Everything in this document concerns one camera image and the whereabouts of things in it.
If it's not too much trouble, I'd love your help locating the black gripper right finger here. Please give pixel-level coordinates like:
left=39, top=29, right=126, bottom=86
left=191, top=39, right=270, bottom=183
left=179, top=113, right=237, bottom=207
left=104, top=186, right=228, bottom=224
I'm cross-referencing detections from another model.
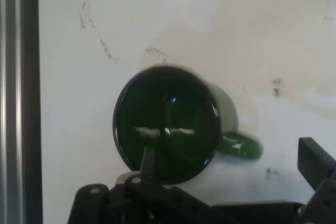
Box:
left=295, top=136, right=336, bottom=224

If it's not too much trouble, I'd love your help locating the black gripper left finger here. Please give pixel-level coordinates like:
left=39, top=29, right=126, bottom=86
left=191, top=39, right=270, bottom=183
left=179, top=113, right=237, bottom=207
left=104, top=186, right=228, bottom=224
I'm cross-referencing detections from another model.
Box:
left=67, top=144, right=232, bottom=224

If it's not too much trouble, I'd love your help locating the dark green mug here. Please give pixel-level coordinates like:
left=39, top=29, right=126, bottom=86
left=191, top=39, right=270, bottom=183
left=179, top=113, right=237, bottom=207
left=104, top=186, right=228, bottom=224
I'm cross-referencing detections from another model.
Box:
left=112, top=63, right=264, bottom=185

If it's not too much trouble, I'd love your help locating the long aluminium rail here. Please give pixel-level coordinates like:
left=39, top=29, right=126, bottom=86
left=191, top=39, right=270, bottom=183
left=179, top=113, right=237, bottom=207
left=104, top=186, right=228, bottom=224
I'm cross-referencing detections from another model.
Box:
left=0, top=0, right=43, bottom=224

